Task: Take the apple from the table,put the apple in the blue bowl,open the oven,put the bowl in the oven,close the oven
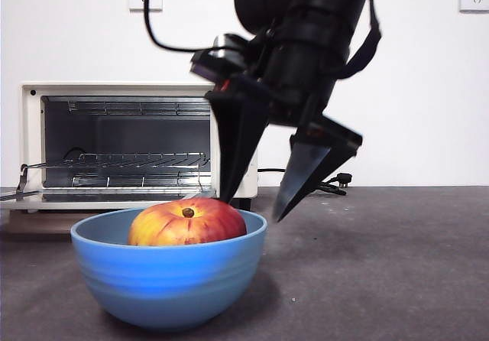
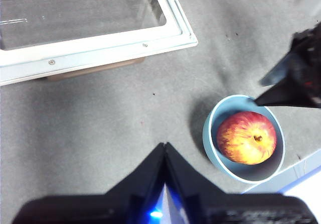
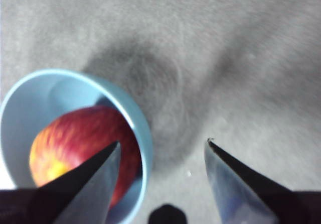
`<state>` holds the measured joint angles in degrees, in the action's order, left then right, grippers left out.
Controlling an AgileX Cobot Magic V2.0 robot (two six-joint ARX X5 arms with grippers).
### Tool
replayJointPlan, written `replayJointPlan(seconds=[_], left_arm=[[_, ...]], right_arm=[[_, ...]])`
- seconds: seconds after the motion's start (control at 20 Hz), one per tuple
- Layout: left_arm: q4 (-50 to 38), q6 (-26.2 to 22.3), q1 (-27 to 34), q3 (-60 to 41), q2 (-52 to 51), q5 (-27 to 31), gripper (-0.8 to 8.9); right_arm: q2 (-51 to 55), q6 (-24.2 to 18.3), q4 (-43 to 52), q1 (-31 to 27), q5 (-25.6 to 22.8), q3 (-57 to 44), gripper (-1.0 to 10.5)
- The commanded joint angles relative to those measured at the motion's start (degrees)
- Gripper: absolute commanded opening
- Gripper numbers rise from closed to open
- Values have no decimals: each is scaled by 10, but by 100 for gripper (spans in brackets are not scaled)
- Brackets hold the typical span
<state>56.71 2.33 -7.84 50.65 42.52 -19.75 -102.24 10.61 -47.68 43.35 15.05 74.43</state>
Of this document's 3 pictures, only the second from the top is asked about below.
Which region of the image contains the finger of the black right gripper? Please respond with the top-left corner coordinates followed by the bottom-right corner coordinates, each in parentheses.
top-left (254, 79), bottom-right (321, 108)
top-left (259, 54), bottom-right (298, 87)

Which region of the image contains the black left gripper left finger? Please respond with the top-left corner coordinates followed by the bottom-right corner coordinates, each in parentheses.
top-left (12, 142), bottom-right (166, 224)

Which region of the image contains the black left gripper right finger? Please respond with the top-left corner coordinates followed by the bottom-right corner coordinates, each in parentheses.
top-left (164, 142), bottom-right (317, 224)

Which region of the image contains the blue bowl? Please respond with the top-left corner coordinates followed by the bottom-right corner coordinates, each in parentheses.
top-left (202, 94), bottom-right (286, 184)

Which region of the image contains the red yellow apple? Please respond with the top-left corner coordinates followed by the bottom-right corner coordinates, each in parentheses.
top-left (216, 111), bottom-right (278, 166)

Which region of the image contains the glass oven door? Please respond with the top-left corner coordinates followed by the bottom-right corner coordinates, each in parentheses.
top-left (0, 0), bottom-right (199, 86)

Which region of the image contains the white board with blue edge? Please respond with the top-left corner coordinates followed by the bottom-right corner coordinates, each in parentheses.
top-left (242, 148), bottom-right (321, 197)

